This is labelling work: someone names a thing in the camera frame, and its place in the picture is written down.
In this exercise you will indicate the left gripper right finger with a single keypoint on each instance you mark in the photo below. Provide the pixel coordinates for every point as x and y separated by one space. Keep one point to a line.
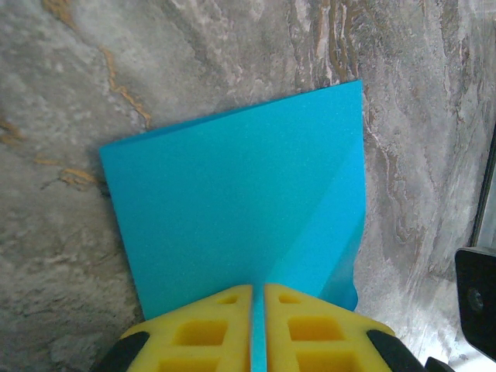
317 337

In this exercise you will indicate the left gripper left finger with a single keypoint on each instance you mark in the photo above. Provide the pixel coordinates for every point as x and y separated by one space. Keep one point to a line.
201 337

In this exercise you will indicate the blue cloth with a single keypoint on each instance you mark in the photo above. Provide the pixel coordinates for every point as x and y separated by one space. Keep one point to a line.
232 193

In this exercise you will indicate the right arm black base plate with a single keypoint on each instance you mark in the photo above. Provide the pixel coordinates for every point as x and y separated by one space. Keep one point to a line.
478 310

